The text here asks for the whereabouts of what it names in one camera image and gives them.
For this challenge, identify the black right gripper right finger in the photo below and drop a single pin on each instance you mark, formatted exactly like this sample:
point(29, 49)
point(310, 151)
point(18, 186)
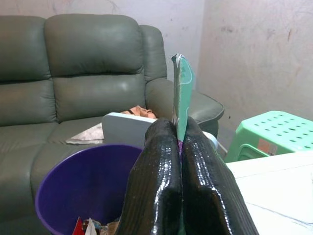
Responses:
point(207, 181)

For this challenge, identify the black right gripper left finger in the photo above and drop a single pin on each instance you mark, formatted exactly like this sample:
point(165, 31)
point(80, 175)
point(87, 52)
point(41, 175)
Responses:
point(156, 176)

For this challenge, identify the green foil snack wrapper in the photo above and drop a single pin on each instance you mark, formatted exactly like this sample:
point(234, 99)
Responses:
point(183, 98)

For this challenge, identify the crumpled brown trash wrapper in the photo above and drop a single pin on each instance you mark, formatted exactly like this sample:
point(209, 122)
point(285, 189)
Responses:
point(110, 227)

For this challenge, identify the purple plastic rubbish bin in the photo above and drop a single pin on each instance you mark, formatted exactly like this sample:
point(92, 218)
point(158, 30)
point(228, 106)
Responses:
point(83, 181)

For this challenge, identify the red white trash wrapper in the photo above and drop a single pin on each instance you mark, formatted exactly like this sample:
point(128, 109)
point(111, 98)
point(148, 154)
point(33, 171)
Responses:
point(84, 226)

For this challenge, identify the orange brown cloth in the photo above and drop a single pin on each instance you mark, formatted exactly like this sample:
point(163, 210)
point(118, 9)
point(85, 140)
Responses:
point(140, 112)

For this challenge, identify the grey patterned cloth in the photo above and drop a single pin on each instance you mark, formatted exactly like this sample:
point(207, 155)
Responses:
point(88, 135)

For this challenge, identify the green plastic stool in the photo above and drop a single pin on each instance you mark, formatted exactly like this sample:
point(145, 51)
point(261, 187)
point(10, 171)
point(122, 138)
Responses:
point(274, 133)

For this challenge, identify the grey-green leather sofa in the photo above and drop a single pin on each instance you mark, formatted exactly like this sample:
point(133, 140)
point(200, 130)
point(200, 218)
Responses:
point(73, 80)

